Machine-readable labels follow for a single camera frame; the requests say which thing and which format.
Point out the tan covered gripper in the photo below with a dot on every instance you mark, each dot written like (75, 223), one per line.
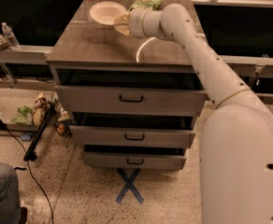
(136, 22)

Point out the white paper bowl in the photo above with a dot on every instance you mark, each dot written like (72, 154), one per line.
(107, 12)

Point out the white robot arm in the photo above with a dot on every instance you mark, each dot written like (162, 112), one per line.
(236, 143)

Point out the small water bottle on ledge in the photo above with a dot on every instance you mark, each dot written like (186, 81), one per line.
(10, 37)

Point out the green chip bag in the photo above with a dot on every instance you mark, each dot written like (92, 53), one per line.
(146, 4)

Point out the grey drawer cabinet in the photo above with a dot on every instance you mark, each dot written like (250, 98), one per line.
(91, 54)

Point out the top grey drawer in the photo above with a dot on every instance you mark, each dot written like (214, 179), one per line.
(111, 100)

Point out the grey drawer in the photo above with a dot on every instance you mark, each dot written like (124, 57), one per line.
(128, 137)
(111, 100)
(139, 161)

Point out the brown snack bag on floor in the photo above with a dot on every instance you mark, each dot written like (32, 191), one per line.
(39, 110)

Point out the middle grey drawer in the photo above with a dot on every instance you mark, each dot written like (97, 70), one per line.
(128, 137)

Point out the green crumpled bag on floor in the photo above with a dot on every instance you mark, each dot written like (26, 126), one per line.
(24, 117)

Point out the bottom grey drawer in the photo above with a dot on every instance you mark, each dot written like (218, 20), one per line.
(139, 161)

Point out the blue tape cross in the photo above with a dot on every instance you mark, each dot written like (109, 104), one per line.
(129, 186)

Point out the person's jeans leg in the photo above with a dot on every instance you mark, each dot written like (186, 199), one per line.
(10, 211)

